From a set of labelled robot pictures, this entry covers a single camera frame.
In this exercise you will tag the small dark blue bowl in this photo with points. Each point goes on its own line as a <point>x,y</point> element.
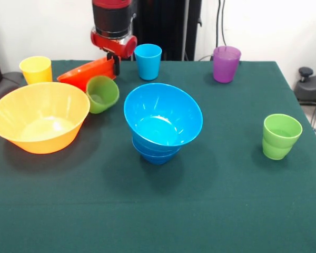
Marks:
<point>158,159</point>

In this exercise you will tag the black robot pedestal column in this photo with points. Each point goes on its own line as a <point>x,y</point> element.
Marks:
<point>168,26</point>

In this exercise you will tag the red-orange bowl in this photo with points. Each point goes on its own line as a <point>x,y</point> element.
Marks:
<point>89,72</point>

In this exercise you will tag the yellow cup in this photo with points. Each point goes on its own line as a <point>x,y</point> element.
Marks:
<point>37,72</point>

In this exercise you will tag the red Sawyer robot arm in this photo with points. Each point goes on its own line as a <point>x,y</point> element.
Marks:
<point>110,18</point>

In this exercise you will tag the dark green tablecloth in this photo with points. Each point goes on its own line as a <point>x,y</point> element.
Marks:
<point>158,197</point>

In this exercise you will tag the smooth green cup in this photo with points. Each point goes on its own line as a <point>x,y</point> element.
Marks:
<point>108,89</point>

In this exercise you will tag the large blue bowl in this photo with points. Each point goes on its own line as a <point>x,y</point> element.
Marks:
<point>160,105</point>

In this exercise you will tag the grey black stand base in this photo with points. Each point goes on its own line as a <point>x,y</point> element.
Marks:
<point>5,79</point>
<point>308,89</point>

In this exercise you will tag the large yellow-orange bowl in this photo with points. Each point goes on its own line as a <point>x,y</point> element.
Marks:
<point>42,142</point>

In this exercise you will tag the light blue cup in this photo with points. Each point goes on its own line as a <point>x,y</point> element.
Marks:
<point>147,63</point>

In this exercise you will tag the small light blue bowl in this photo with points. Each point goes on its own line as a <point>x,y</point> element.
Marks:
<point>152,149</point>

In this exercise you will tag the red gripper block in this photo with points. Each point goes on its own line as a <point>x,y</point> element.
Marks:
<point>116,46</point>

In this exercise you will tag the ridged green cup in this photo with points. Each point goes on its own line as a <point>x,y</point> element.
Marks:
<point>276,150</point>

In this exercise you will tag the purple cup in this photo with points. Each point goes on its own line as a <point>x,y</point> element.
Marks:
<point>225,68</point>

